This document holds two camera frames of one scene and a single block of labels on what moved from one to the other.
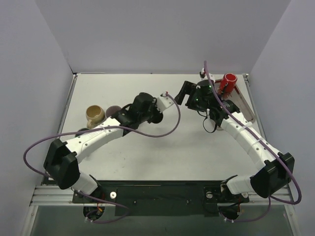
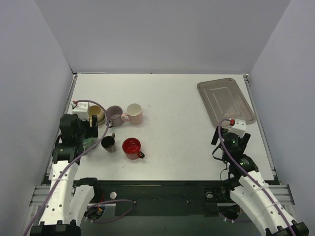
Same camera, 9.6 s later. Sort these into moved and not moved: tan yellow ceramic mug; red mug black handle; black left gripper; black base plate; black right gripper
Moved: red mug black handle; black right gripper; black left gripper
Not moved: black base plate; tan yellow ceramic mug
